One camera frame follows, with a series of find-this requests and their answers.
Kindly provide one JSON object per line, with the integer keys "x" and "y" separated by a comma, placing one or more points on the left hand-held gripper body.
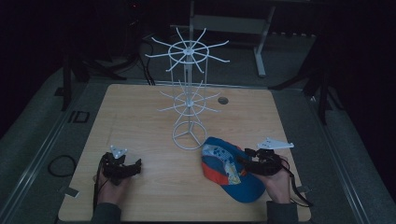
{"x": 113, "y": 165}

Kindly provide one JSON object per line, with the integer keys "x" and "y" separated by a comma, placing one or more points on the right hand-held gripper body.
{"x": 267, "y": 161}

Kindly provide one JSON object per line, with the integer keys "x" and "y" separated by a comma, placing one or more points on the blue and orange cap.
{"x": 246, "y": 186}

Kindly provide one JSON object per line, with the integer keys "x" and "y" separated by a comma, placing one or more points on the person's right hand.
{"x": 278, "y": 186}

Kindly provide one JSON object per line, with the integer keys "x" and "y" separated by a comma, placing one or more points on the person's left hand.
{"x": 112, "y": 193}

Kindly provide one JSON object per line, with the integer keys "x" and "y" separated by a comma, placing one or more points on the grey tape piece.
{"x": 72, "y": 192}
{"x": 303, "y": 189}

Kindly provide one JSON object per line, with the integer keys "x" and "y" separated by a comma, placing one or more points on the grey table grommet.
{"x": 223, "y": 100}

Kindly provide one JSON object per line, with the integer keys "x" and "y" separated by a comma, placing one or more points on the black tripod stand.
{"x": 67, "y": 87}
{"x": 322, "y": 93}

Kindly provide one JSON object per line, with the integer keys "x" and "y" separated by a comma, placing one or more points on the grey metal desk frame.
{"x": 230, "y": 23}

